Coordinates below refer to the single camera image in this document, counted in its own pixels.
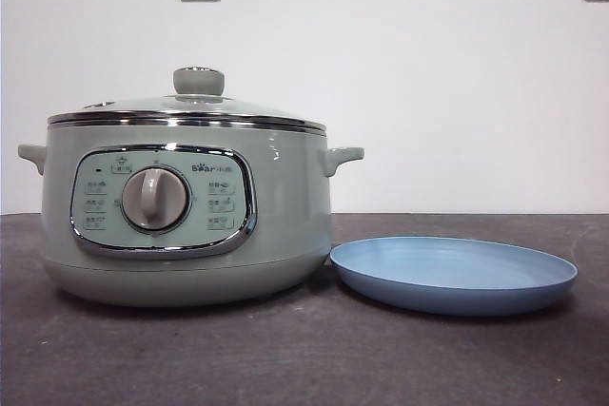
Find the blue round plate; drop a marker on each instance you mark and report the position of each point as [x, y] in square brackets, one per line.
[452, 273]

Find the glass lid with green knob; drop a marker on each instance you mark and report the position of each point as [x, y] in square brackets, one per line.
[200, 80]

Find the pale green electric steamer pot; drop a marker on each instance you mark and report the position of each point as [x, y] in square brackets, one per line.
[285, 216]

